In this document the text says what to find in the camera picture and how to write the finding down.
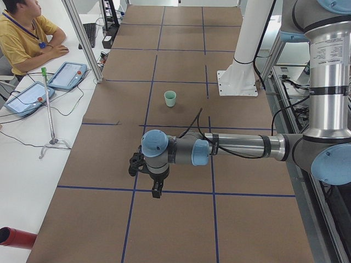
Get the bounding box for near blue teach pendant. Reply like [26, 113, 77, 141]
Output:
[4, 82, 47, 117]

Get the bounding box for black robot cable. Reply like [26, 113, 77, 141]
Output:
[178, 107, 278, 159]

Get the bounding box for aluminium frame post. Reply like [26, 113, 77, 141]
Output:
[62, 0, 103, 83]

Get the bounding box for far blue teach pendant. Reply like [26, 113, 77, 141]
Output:
[48, 62, 87, 91]

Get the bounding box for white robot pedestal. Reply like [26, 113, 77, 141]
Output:
[217, 0, 275, 96]

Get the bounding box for black keyboard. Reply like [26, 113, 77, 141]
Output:
[83, 23, 97, 48]

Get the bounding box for black box device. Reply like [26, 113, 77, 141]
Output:
[100, 0, 120, 49]

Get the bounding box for silver stand with green tip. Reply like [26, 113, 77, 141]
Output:
[39, 67, 71, 159]

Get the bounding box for red cylinder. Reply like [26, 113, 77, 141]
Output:
[1, 227, 37, 249]

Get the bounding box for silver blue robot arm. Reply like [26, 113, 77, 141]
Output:
[129, 1, 350, 198]

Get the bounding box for mint green cup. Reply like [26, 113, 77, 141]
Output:
[164, 90, 177, 107]

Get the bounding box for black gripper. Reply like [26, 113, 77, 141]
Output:
[150, 171, 168, 198]

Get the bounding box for blue teach pendant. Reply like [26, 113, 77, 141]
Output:
[48, 62, 87, 91]
[4, 82, 47, 117]

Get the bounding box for black pendant cable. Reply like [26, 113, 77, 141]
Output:
[0, 72, 84, 150]

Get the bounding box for person in yellow shirt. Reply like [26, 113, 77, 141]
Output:
[1, 0, 69, 81]

